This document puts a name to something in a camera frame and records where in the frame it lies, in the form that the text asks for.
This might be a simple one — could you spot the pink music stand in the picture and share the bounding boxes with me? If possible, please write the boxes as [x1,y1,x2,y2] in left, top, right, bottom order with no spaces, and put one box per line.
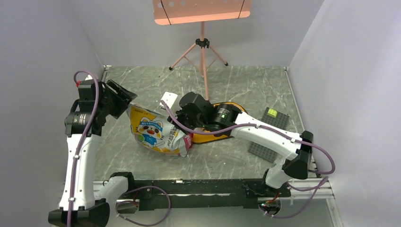
[152,0,252,100]

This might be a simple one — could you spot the green building brick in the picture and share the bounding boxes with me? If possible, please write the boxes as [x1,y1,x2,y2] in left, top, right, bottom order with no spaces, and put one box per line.
[267,108,278,118]

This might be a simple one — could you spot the grey building baseplate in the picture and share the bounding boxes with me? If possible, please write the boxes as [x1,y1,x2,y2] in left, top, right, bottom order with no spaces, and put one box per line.
[247,107,290,164]

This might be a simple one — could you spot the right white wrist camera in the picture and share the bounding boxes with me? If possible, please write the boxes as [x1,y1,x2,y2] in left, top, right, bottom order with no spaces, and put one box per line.
[161,92,179,112]

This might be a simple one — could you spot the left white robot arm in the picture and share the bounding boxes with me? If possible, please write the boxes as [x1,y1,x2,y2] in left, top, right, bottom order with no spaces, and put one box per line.
[48,79,137,227]

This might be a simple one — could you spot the pet food bag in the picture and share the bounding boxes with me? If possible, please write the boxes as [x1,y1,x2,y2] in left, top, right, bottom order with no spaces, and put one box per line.
[126,103,193,157]

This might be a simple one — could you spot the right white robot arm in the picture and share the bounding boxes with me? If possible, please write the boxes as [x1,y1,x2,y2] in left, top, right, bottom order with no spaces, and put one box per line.
[168,92,314,197]

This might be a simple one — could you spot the yellow double pet bowl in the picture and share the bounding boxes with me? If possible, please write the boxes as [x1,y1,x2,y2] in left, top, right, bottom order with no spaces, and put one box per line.
[192,102,247,144]

